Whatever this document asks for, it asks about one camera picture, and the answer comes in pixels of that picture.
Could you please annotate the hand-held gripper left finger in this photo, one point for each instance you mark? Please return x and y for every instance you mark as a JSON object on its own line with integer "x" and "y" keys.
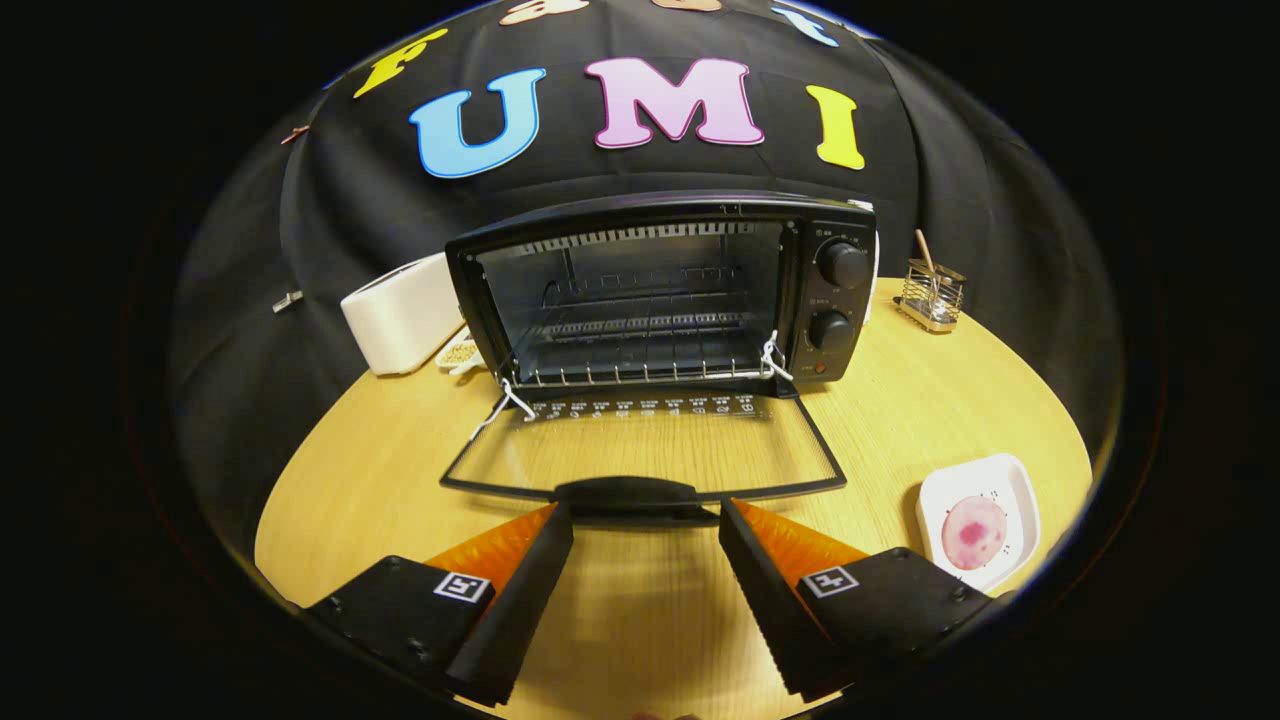
{"x": 525, "y": 600}

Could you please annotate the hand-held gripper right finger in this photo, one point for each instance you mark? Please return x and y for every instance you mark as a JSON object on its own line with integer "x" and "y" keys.
{"x": 765, "y": 610}

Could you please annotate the pink ham slice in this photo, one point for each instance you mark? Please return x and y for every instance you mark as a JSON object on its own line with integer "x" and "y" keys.
{"x": 973, "y": 532}

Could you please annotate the white square plate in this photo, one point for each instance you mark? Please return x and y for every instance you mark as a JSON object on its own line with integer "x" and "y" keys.
{"x": 1015, "y": 500}

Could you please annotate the black toaster oven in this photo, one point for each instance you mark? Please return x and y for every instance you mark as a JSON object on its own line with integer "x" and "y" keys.
{"x": 640, "y": 208}

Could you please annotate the white bread toaster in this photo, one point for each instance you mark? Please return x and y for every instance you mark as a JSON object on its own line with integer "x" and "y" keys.
{"x": 400, "y": 315}

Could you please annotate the small dish of beans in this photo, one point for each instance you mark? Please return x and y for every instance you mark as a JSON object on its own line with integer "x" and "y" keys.
{"x": 460, "y": 353}

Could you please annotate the silver cloth clip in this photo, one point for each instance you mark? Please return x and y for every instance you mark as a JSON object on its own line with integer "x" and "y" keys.
{"x": 288, "y": 301}

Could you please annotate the wooden stick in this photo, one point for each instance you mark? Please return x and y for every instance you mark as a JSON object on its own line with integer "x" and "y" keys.
{"x": 922, "y": 243}

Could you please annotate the pink cloth clip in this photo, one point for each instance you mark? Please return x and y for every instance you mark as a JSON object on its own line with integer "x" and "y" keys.
{"x": 294, "y": 134}

